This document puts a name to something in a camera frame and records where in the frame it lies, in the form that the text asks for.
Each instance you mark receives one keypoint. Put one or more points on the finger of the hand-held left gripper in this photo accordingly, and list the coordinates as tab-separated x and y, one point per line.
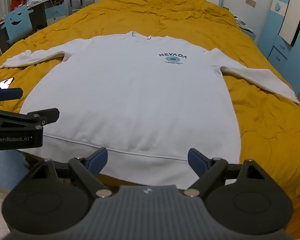
45	116
8	93

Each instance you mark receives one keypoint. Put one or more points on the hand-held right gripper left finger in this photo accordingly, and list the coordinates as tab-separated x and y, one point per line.
98	158

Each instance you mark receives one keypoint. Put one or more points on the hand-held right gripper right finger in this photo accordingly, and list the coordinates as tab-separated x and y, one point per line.
197	161

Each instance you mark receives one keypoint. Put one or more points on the white printed sweatshirt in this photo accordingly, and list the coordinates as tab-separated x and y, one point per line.
130	92

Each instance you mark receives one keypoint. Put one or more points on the smartphone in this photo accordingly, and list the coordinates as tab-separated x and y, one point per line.
5	83

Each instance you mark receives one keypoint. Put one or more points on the person's jeans leg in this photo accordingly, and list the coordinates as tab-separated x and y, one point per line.
5	165

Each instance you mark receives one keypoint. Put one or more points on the blue smiley face chair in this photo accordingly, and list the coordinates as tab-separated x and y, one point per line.
15	20

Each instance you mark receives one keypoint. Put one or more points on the grey desk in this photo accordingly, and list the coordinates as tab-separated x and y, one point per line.
38	12

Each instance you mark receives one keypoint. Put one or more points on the blue under-desk drawer cabinet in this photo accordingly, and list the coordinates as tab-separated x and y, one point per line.
56	11

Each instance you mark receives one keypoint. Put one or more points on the blue bedside drawer cabinet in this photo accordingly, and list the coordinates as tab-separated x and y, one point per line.
277	52

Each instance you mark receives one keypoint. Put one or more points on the mustard yellow blanket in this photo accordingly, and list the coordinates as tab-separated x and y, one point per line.
190	17

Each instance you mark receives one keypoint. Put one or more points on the black framed whiteboard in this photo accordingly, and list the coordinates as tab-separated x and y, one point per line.
288	17

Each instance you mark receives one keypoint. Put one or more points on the beige wall outlet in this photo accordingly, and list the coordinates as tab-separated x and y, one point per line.
250	2

